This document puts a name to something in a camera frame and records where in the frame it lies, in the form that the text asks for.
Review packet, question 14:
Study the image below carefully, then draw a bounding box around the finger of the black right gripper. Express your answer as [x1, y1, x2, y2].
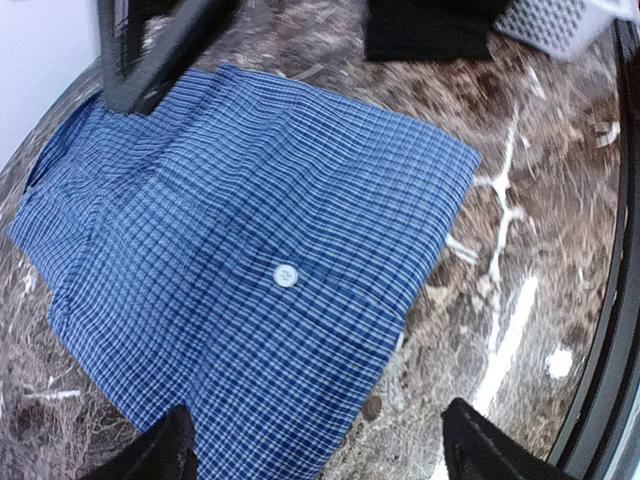
[97, 0, 235, 115]

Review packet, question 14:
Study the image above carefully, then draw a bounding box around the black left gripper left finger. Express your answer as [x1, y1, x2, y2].
[82, 405, 198, 480]

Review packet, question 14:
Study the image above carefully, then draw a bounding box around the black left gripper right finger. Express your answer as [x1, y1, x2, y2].
[442, 398, 571, 480]

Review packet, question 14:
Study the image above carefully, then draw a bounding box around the blue checkered shirt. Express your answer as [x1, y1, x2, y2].
[9, 65, 481, 479]

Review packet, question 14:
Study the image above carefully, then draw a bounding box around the black garment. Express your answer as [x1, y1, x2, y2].
[365, 0, 510, 62]

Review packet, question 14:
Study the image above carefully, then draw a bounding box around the white plastic laundry basket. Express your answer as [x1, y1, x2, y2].
[494, 0, 639, 61]

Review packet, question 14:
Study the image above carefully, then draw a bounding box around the black front table rail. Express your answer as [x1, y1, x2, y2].
[548, 21, 639, 479]

